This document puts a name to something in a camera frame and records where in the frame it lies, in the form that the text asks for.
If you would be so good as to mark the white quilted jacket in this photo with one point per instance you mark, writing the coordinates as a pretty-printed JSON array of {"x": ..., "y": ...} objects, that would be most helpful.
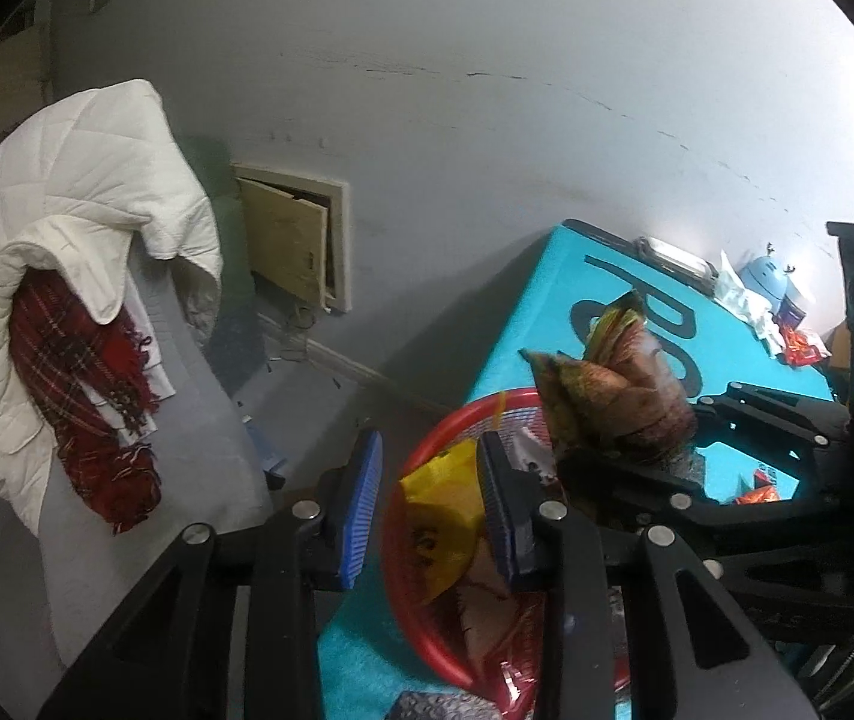
[{"x": 60, "y": 187}]

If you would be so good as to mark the small red packets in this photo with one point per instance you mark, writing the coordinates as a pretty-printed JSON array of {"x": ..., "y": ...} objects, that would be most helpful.
[{"x": 802, "y": 349}]

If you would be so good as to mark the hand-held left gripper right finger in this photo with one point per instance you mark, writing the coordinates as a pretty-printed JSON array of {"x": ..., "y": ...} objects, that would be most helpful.
[{"x": 494, "y": 502}]

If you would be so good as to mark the yellow snack packet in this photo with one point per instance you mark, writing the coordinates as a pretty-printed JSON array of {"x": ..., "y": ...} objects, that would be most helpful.
[{"x": 434, "y": 525}]

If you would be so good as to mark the wooden wall hatch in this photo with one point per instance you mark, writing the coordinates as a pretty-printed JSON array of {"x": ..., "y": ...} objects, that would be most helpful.
[{"x": 284, "y": 240}]

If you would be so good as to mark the dark blue box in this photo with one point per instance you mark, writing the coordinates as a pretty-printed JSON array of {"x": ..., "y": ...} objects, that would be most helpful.
[{"x": 793, "y": 309}]

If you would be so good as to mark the light blue appliance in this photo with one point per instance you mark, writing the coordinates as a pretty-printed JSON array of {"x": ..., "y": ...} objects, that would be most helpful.
[{"x": 768, "y": 277}]

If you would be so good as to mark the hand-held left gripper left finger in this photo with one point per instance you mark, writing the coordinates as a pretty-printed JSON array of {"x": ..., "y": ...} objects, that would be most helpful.
[{"x": 363, "y": 510}]

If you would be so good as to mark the clear plastic snack bag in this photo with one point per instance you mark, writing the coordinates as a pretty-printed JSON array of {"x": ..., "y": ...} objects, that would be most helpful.
[{"x": 481, "y": 615}]

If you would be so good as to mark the brown orange snack packet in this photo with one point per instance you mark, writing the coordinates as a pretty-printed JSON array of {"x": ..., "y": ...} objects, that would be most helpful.
[{"x": 637, "y": 397}]

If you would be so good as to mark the red plastic basket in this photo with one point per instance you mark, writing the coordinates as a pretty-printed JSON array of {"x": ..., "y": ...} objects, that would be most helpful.
[{"x": 397, "y": 562}]

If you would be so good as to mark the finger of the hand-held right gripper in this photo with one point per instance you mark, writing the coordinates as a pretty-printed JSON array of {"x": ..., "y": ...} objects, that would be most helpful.
[
  {"x": 644, "y": 487},
  {"x": 772, "y": 412}
]

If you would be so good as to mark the white plastic bag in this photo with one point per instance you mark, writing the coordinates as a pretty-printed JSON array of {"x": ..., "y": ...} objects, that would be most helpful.
[{"x": 742, "y": 300}]

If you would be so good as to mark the beige board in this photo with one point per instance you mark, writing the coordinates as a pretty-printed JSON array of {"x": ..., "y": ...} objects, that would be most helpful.
[{"x": 15, "y": 75}]

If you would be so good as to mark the red plaid scarf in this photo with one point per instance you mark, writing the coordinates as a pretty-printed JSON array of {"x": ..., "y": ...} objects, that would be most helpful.
[{"x": 75, "y": 375}]

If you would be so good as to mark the white tray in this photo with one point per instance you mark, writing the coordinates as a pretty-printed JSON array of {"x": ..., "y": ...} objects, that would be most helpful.
[{"x": 678, "y": 259}]

